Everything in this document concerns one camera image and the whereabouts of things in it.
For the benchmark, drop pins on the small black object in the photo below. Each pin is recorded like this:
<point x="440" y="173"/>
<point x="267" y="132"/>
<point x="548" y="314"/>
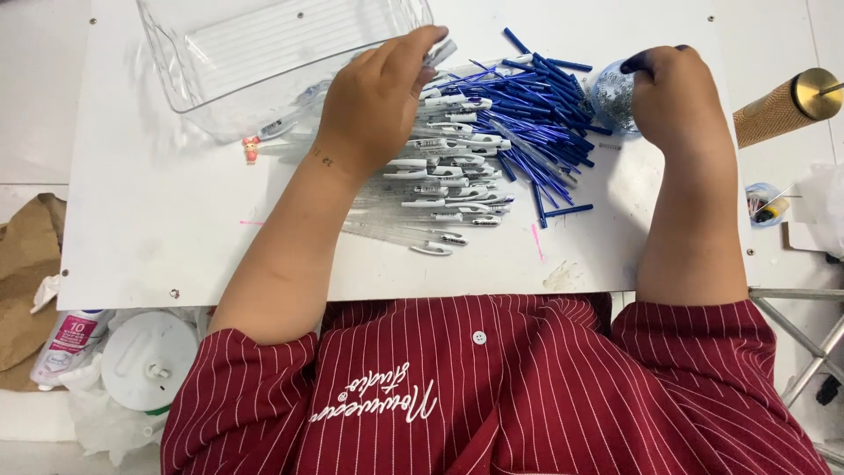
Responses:
<point x="829" y="390"/>

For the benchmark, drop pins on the loose small metal spring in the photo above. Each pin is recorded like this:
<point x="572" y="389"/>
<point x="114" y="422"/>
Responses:
<point x="610" y="146"/>

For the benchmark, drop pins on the white cardboard piece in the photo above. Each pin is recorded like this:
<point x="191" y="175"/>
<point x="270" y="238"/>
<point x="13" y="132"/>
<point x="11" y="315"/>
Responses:
<point x="798" y="239"/>

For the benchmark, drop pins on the single clear pen barrel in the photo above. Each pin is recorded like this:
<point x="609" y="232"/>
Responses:
<point x="443" y="53"/>

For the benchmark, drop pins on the red striped shirt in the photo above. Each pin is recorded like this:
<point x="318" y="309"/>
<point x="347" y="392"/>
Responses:
<point x="527" y="396"/>

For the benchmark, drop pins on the pink white wipes packet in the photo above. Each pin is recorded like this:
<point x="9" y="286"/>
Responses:
<point x="66" y="346"/>

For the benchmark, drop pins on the white round container lid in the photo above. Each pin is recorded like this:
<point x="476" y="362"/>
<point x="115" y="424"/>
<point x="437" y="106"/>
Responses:
<point x="148" y="359"/>

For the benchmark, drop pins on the pile of blue pen refills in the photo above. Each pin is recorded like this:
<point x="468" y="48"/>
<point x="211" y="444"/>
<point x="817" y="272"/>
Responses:
<point x="534" y="112"/>

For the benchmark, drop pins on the person's left hand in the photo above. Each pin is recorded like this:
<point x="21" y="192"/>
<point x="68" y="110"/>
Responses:
<point x="369" y="112"/>

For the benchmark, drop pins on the translucent white plastic bag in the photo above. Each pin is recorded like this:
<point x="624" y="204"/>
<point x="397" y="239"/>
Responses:
<point x="824" y="204"/>

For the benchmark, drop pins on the person's right hand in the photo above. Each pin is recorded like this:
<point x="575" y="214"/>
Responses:
<point x="686" y="99"/>

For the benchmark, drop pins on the small blue cup of tools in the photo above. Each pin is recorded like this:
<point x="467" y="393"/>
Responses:
<point x="765" y="206"/>

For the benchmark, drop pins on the white work board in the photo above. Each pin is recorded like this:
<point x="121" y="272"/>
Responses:
<point x="165" y="218"/>

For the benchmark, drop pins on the pile of clear white-clip pens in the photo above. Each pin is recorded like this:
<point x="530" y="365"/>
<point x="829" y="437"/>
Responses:
<point x="455" y="178"/>

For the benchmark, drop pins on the blue clear cup of springs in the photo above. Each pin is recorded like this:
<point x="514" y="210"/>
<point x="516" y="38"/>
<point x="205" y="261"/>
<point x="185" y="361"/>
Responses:
<point x="612" y="99"/>

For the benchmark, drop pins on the crumpled white tissue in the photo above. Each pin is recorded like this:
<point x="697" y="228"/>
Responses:
<point x="46" y="293"/>

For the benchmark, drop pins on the crumpled white plastic bag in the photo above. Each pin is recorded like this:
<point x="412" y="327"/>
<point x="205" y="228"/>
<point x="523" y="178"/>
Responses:
<point x="105" y="429"/>

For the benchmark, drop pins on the pink toy figurine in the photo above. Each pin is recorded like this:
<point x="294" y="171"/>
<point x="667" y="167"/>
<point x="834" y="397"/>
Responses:
<point x="251" y="149"/>

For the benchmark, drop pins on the person's right fingers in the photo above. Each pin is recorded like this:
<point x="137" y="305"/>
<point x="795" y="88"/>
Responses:
<point x="649" y="59"/>

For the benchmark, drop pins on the brown paper bag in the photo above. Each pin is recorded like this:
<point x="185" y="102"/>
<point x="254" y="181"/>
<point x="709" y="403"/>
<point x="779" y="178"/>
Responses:
<point x="23" y="283"/>

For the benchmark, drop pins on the brass-tipped cork roller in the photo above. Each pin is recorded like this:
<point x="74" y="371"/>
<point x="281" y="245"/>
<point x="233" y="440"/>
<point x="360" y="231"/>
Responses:
<point x="781" y="105"/>

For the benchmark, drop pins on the grey metal frame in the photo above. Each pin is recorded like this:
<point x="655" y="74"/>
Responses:
<point x="801" y="336"/>

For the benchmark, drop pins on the clear plastic tray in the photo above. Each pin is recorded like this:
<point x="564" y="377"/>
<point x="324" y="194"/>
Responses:
<point x="250" y="53"/>

